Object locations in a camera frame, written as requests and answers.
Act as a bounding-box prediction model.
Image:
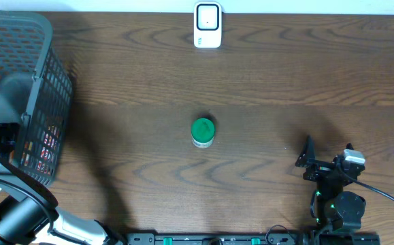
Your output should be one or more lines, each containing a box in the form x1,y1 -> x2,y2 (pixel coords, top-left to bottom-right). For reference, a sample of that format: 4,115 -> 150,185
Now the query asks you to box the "green lid jar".
191,118 -> 216,148

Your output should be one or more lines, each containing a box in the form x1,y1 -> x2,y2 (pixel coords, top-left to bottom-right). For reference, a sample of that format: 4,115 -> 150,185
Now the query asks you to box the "orange chocolate bar wrapper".
20,125 -> 61,176

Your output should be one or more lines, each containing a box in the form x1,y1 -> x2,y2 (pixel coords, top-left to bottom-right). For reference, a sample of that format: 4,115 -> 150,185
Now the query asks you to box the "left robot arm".
0,157 -> 128,244

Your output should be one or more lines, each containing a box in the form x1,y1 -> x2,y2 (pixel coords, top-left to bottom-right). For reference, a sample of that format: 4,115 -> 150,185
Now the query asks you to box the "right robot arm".
295,136 -> 366,244

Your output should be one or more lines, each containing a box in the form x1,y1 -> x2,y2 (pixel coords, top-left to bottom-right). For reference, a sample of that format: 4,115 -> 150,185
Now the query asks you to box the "white barcode scanner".
193,1 -> 222,48

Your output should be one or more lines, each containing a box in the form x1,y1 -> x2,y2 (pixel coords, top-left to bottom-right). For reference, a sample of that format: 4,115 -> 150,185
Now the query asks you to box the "grey plastic basket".
0,11 -> 73,186

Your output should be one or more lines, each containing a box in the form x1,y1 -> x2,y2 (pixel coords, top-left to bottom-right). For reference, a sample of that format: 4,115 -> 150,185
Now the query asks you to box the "black right cable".
339,166 -> 394,245

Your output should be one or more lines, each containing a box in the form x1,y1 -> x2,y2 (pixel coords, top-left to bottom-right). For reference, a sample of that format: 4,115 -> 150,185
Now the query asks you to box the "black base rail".
125,232 -> 381,245

